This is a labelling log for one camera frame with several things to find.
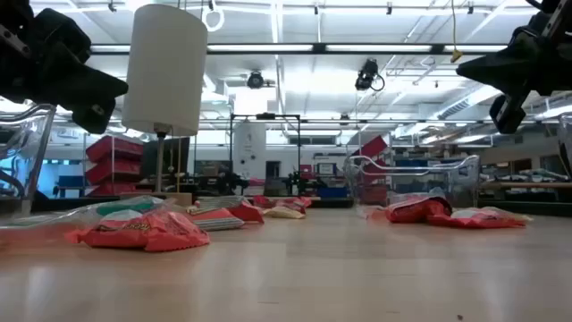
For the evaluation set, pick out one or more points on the clear plastic bin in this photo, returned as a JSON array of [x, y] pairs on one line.
[[465, 179], [31, 156]]

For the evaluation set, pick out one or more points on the blue background bench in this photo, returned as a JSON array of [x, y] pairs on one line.
[[69, 183]]

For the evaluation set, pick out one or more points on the orange white candy pack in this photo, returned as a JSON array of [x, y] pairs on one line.
[[221, 201]]

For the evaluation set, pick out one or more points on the pale pink candy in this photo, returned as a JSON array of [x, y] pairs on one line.
[[371, 212]]

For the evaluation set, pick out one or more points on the white cylinder column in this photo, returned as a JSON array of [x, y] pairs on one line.
[[249, 149]]

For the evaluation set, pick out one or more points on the red white candy pack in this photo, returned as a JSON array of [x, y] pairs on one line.
[[248, 212]]

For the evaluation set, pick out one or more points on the white candy clear wrapper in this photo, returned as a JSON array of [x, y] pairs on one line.
[[120, 215]]

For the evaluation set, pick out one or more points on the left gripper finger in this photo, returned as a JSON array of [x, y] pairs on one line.
[[89, 87]]

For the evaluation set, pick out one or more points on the tilted red storage bin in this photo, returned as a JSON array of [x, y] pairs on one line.
[[371, 146]]

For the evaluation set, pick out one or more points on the black monitor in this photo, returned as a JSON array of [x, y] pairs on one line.
[[176, 156]]

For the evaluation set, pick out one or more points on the black overhead camera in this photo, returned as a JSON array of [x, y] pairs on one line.
[[367, 73]]

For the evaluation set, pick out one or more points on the yellow candy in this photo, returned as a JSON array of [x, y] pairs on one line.
[[509, 214], [283, 213]]

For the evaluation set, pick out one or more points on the black background robot arm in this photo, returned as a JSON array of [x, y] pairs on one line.
[[225, 182], [297, 179]]

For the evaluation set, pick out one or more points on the teal candy clear wrapper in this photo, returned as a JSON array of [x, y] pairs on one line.
[[129, 206]]

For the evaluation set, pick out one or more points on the wooden background table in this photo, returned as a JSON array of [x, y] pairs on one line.
[[527, 184]]

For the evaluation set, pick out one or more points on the black metal background frame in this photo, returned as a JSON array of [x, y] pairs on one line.
[[266, 116]]

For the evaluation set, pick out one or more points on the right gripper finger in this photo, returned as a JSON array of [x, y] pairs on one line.
[[500, 67]]

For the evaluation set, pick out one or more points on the white cylinder lamp wooden base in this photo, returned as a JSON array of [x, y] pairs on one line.
[[165, 67]]

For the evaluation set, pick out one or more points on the black round ceiling device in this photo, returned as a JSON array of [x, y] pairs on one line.
[[255, 79]]

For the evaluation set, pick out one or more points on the orange Reese's candy pack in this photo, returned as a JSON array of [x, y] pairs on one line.
[[147, 234]]

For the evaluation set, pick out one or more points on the black overhead frame beam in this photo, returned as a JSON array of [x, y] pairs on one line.
[[319, 48]]

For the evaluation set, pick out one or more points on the blue storage bin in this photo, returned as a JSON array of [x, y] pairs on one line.
[[333, 192]]

